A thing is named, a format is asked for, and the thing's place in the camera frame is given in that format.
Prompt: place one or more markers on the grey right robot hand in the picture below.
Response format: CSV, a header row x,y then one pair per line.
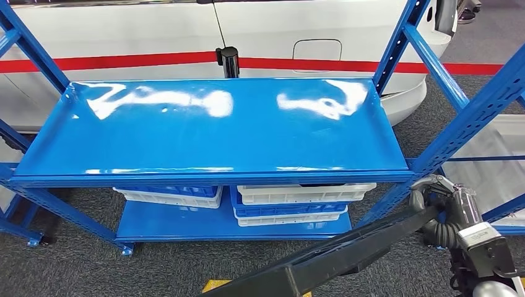
x,y
465,205

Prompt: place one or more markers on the black plastic car part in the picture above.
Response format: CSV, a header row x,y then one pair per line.
x,y
324,185
328,258

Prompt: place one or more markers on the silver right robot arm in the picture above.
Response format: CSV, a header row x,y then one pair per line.
x,y
494,290

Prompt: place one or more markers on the blue steel shelf rack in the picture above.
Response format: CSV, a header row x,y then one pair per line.
x,y
246,131
20,234
510,230

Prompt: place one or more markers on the blue plastic crate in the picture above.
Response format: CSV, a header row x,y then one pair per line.
x,y
164,190
287,210

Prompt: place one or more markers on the person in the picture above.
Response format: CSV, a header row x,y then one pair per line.
x,y
467,15

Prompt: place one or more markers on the red barrier belt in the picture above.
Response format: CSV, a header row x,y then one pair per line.
x,y
328,65
102,62

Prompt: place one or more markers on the yellow floor tape square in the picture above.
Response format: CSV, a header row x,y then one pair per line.
x,y
215,285

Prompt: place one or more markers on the white car body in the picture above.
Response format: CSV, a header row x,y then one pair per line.
x,y
123,28

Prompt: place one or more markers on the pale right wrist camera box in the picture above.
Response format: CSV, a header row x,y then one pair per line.
x,y
478,235

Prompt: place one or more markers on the black barrier post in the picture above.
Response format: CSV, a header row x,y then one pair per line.
x,y
229,61

